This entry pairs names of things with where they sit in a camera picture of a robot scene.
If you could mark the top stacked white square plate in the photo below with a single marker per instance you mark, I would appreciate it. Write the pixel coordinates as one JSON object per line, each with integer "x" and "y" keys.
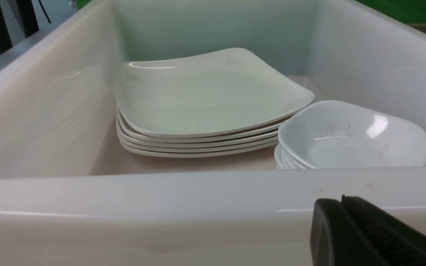
{"x": 212, "y": 94}

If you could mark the lower stacked white bowls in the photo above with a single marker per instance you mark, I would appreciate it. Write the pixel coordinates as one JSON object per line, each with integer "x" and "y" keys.
{"x": 283, "y": 159}

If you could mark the top stacked white bowl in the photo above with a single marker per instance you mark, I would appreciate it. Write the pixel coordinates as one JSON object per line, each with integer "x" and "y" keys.
{"x": 336, "y": 134}

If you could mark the green backdrop cloth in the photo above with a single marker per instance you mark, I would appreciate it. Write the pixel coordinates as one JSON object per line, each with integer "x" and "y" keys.
{"x": 409, "y": 11}

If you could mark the bottom stacked white plate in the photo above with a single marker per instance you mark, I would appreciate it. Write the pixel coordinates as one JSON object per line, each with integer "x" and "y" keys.
{"x": 165, "y": 152}

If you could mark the black stand legs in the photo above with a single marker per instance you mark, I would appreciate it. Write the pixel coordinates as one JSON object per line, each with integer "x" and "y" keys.
{"x": 28, "y": 20}

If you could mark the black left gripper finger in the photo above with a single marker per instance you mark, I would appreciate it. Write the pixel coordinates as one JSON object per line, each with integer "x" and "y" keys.
{"x": 355, "y": 232}

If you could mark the large white plastic tub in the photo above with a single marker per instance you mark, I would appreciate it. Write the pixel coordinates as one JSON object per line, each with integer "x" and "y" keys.
{"x": 71, "y": 195}

